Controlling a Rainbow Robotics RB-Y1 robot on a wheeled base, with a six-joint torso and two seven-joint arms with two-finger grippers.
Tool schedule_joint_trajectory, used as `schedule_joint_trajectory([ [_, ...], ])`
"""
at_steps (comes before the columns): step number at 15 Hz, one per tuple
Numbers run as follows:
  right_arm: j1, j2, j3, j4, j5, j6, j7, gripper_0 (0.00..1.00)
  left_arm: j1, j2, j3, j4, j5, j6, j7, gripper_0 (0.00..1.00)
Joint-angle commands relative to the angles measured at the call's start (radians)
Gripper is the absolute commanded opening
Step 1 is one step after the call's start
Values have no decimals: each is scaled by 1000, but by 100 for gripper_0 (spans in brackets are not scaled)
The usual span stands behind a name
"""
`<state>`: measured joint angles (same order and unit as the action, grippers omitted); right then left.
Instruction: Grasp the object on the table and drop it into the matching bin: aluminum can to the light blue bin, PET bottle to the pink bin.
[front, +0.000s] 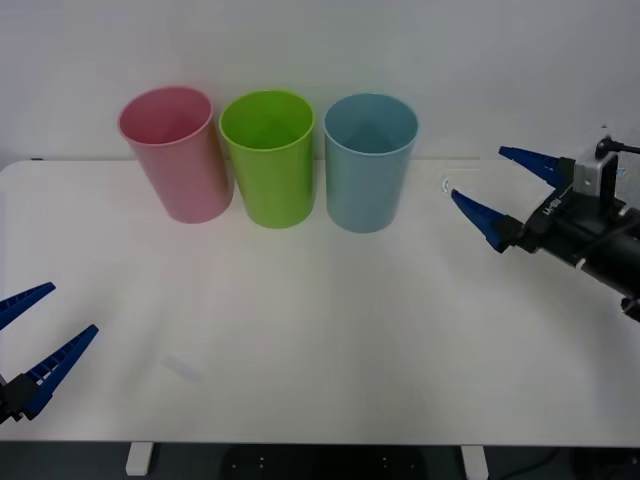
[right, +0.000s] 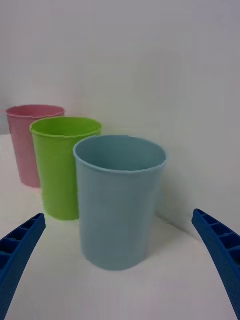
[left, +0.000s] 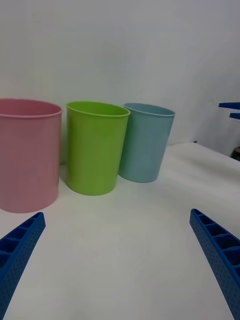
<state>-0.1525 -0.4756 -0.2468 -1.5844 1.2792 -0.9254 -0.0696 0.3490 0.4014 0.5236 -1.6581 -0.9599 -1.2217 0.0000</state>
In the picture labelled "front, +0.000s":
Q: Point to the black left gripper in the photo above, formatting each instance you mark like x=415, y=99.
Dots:
x=7, y=402

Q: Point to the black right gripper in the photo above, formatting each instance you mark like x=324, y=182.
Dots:
x=565, y=227

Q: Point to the pale blue plastic waste bin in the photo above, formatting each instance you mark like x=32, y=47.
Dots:
x=362, y=190

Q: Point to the white table leg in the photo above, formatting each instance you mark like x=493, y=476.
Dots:
x=138, y=459
x=474, y=462

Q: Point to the pink plastic waste bin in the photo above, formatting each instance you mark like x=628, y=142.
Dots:
x=185, y=175

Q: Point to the green plastic waste bin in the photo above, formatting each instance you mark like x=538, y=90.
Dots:
x=272, y=185

